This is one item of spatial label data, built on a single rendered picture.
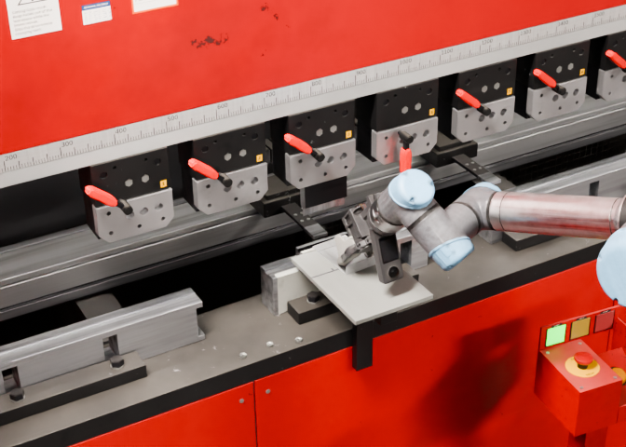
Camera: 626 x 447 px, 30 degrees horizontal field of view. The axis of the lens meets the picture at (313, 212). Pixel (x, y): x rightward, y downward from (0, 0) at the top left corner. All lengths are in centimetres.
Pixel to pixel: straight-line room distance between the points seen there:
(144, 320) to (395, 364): 58
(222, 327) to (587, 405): 78
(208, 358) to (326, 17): 72
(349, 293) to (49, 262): 65
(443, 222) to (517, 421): 93
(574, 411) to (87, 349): 101
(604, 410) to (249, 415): 74
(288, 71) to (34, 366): 74
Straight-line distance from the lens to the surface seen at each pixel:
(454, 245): 213
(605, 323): 265
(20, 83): 202
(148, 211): 220
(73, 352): 232
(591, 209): 210
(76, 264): 254
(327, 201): 243
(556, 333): 258
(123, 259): 257
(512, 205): 218
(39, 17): 199
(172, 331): 239
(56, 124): 207
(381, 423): 266
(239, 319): 248
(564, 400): 255
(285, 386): 244
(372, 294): 233
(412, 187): 211
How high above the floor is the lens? 232
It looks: 31 degrees down
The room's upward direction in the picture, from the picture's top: 1 degrees counter-clockwise
